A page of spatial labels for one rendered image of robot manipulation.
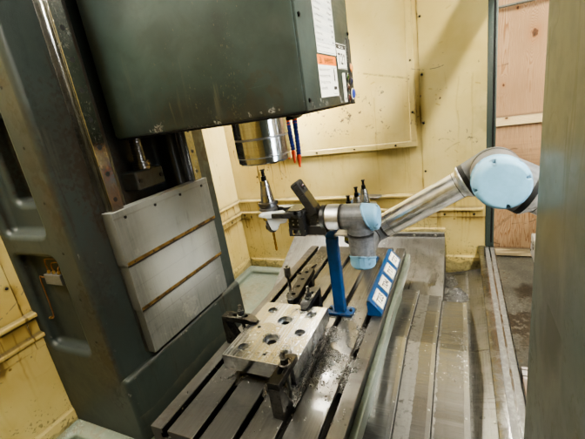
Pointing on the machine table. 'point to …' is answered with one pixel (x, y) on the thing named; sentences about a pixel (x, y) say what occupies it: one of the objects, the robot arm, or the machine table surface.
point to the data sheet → (324, 26)
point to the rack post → (337, 280)
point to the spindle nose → (261, 142)
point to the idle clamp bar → (301, 286)
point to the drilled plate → (249, 361)
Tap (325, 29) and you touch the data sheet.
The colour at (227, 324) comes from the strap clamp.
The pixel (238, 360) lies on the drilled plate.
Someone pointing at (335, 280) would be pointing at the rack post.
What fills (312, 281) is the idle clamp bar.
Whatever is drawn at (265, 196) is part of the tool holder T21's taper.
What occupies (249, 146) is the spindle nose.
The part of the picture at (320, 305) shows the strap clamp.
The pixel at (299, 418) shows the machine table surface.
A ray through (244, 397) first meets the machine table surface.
